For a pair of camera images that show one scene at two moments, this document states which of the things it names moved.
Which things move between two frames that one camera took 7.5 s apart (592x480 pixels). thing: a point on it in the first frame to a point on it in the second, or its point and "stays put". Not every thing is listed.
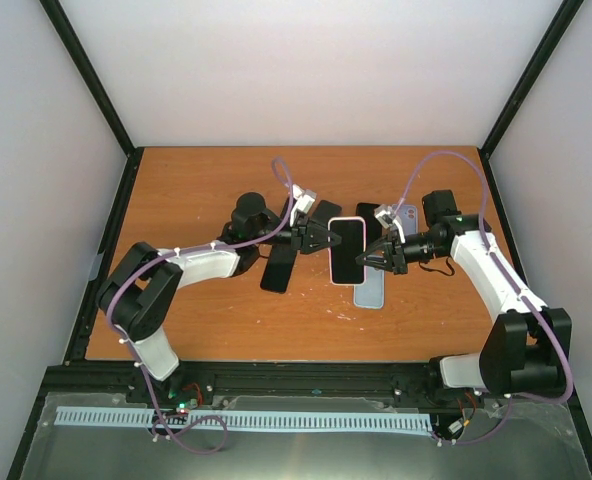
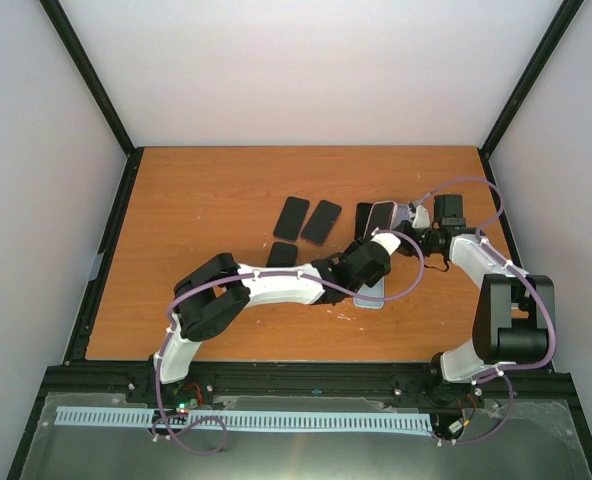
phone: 370,293 stays put
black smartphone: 326,210 stays put
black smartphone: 278,269 stays put
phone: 344,270 to 381,216
